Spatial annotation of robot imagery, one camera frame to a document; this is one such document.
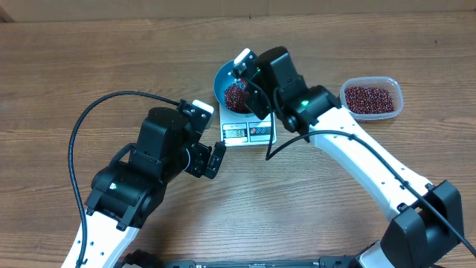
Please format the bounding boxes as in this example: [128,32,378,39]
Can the clear plastic food container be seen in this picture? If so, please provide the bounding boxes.
[339,76,404,121]

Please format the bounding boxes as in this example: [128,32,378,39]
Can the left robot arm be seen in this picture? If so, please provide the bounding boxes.
[62,100,226,267]

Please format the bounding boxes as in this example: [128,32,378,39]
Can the white digital kitchen scale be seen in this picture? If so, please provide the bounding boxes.
[219,106,277,147]

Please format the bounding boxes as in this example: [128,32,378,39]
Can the red beans in bowl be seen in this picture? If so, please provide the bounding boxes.
[224,83,250,114]

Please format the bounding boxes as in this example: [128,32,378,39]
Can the blue plastic bowl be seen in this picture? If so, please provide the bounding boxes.
[213,60,253,118]

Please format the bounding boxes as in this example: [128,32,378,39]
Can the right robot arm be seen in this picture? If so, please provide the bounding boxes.
[231,46,475,267]

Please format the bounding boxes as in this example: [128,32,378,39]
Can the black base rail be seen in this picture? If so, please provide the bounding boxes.
[118,249,423,268]

